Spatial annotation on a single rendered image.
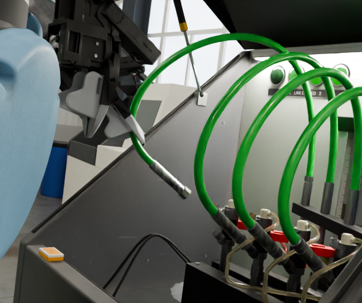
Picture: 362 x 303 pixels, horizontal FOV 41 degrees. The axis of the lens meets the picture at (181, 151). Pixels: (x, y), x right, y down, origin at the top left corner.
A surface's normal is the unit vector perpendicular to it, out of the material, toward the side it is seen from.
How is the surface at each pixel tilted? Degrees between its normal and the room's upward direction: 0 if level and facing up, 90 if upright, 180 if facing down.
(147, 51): 94
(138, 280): 90
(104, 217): 90
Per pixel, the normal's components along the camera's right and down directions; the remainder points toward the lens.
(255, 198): -0.80, -0.07
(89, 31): 0.58, 0.12
